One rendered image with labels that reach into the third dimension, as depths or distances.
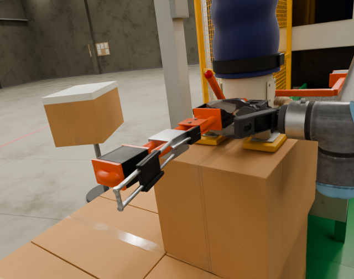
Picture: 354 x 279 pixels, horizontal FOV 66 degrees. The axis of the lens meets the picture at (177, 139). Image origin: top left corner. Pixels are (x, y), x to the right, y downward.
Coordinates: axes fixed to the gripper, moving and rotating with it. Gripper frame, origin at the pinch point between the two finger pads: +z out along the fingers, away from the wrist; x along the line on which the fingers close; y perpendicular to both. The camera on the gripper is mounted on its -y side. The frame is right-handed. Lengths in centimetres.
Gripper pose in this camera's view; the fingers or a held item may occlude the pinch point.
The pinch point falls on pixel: (210, 117)
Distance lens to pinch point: 76.5
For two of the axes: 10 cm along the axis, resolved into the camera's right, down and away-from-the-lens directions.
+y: 5.8, -3.4, 7.5
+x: -1.2, -9.4, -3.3
